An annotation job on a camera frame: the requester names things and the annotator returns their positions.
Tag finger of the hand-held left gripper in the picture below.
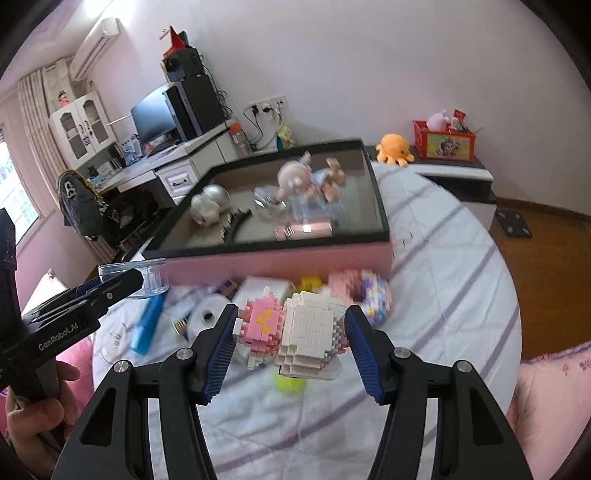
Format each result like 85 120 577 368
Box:
21 276 105 324
85 268 145 317

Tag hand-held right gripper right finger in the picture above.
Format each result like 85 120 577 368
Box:
344 305 520 480

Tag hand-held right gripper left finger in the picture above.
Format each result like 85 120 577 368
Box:
69 302 241 480

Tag clear plastic container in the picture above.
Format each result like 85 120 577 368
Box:
98 258 171 300

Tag pink and white block figure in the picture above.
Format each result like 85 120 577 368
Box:
232 285 352 381

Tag pink box with black rim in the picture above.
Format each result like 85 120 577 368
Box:
139 138 393 289

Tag white round figurine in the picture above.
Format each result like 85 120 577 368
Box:
191 185 230 227

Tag black hair clip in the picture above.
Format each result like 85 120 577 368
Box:
221 206 254 243

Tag rose gold jar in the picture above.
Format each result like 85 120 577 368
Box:
273 220 334 241

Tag pig doll figurine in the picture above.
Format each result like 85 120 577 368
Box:
277 154 347 204

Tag person's left hand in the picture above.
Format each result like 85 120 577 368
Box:
0 362 81 467

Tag pink fluffy blanket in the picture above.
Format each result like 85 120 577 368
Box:
55 339 95 370

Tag blue oblong case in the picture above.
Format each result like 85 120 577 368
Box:
130 291 167 355

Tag white tape roll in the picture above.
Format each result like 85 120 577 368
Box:
190 295 232 344

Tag black office chair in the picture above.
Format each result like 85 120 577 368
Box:
58 170 153 264

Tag round table with striped cloth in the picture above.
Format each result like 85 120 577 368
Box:
90 161 522 480

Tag black printed jacket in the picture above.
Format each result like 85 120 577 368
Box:
58 170 105 241

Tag window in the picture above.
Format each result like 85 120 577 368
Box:
0 122 44 245

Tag blue white boxes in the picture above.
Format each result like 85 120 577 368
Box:
117 136 143 164

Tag white corner desk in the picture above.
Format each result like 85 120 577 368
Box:
92 124 241 208

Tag white hutch cabinet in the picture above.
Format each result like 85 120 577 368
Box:
50 90 116 162

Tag beige striped curtain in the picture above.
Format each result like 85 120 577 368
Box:
16 58 107 259

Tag black computer monitor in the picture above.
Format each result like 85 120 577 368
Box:
130 84 178 146

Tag person's pink pajamas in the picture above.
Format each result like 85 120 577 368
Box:
505 339 591 444

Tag bottle with orange cap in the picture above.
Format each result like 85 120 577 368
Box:
229 121 250 155

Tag black square floor scale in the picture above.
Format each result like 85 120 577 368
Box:
494 209 533 238

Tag black computer tower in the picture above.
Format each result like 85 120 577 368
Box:
161 74 225 141

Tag low white black cabinet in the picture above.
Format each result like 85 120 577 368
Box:
365 145 497 227

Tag orange octopus plush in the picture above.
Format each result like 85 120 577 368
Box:
375 134 415 166

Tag red printed crate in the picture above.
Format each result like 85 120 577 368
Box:
413 119 477 162

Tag black speaker box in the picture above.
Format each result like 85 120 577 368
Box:
163 47 204 84

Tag white air conditioner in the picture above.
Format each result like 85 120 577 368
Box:
69 17 122 79

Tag pink plush toy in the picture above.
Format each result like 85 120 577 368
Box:
426 109 450 134

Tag red paper box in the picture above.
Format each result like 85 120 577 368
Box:
161 26 190 58

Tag white bed frame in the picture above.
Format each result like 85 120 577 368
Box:
23 271 75 315

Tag black power cables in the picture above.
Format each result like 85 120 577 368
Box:
242 108 282 151

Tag white wall socket strip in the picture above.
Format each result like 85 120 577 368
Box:
244 95 288 116

